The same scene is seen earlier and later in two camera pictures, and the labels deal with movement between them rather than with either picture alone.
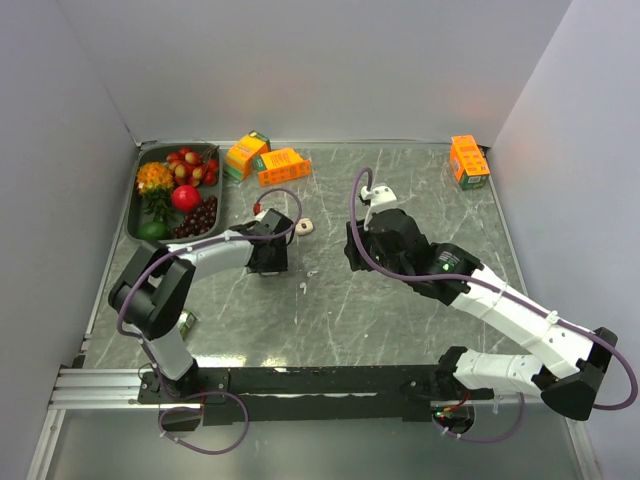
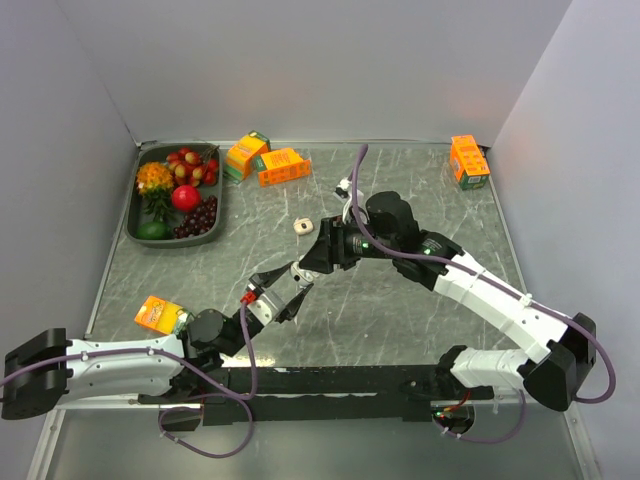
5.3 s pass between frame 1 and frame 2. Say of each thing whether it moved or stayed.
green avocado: stayed
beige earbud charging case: stayed
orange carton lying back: stayed
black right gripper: moved
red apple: stayed
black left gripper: moved
